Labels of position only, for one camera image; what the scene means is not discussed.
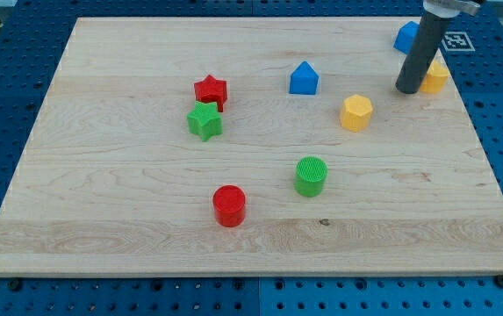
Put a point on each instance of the blue triangle block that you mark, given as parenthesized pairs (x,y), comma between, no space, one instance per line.
(304,80)

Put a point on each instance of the wooden board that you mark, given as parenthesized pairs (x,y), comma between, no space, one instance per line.
(112,183)

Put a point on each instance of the red cylinder block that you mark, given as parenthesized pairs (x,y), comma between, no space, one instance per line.
(229,202)

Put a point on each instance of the green star block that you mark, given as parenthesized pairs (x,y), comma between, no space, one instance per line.
(204,120)

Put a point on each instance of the green cylinder block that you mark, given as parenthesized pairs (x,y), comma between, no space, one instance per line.
(311,173)

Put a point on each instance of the red star block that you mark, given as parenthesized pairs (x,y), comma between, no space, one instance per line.
(212,90)

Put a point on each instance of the yellow hexagon block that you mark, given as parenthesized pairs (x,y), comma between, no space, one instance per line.
(356,113)

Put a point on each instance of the blue cube block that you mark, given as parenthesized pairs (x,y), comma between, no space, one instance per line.
(405,37)

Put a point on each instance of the yellow pentagon block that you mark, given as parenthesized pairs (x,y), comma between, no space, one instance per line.
(435,78)

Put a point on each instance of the white fiducial marker tag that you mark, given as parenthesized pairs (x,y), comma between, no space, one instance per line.
(455,41)

